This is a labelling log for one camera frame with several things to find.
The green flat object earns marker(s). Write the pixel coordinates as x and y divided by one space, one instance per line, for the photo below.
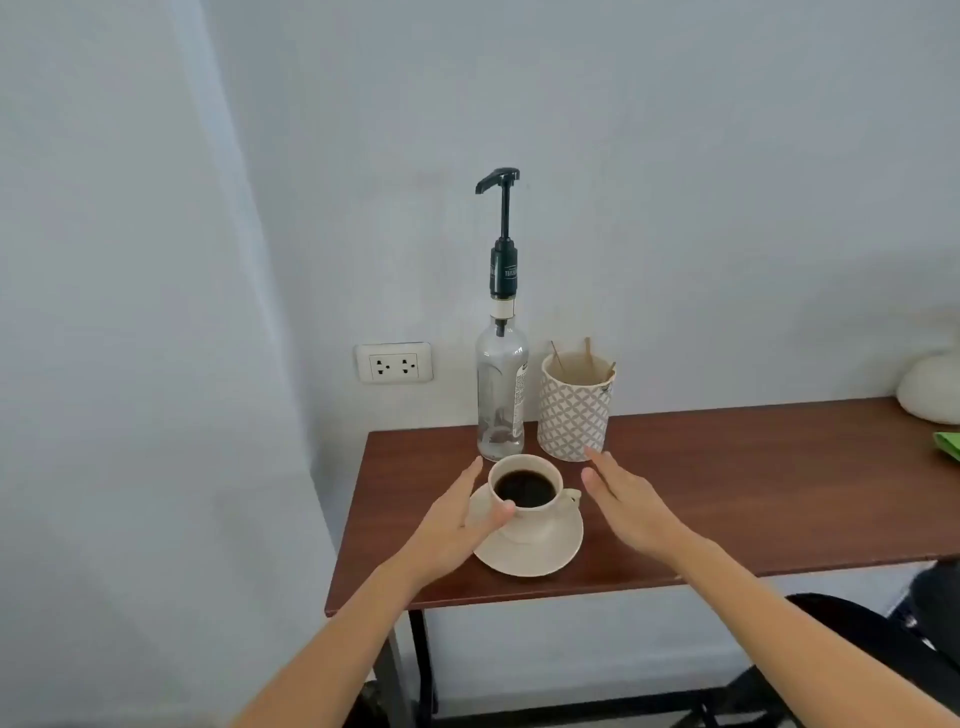
949 444

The white wall socket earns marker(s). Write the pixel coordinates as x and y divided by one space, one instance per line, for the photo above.
394 364

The white coffee cup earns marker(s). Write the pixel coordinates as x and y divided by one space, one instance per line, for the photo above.
525 523

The brown wooden table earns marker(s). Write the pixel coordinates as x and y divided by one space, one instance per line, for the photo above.
750 487

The person's left forearm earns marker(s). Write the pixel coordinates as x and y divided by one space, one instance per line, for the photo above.
330 660

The white saucer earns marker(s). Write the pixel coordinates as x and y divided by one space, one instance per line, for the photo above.
532 559

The white rounded lamp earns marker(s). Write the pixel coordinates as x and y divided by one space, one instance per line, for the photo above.
934 390

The glass syrup bottle with pump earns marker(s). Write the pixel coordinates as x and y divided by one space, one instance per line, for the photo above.
501 397

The person's right hand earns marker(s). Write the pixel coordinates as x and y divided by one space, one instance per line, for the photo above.
637 517

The person's left hand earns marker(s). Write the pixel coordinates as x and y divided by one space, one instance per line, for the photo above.
442 536

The patterned white stick holder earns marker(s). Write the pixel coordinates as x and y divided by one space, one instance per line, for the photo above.
574 420

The person's right forearm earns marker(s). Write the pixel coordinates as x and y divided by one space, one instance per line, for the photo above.
795 645

